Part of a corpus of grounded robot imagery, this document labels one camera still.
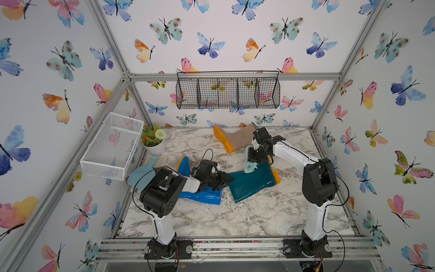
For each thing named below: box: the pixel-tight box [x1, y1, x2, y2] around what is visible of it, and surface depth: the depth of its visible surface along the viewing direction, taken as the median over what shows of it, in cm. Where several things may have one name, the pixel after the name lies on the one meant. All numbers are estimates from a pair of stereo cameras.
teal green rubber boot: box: [228, 155, 281, 204], surface depth 92 cm
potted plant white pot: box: [141, 122, 167, 156], surface depth 99 cm
